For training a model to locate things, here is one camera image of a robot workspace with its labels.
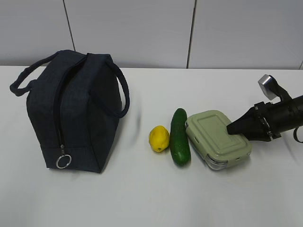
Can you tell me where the green lid glass container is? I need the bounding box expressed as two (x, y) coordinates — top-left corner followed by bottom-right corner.
(185, 110), (252, 171)

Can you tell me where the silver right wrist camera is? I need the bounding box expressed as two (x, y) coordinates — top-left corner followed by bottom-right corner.
(258, 74), (292, 101)

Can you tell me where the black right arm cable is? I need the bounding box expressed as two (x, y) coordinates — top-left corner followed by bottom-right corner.
(293, 126), (303, 143)

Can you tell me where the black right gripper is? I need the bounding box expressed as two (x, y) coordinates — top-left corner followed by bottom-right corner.
(227, 96), (303, 142)

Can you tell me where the dark blue lunch bag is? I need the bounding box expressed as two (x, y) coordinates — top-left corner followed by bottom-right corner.
(9, 50), (130, 173)

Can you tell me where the green cucumber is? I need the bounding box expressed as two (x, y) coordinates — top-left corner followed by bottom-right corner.
(169, 108), (191, 167)

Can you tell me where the yellow lemon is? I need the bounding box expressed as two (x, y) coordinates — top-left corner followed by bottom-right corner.
(149, 125), (169, 153)

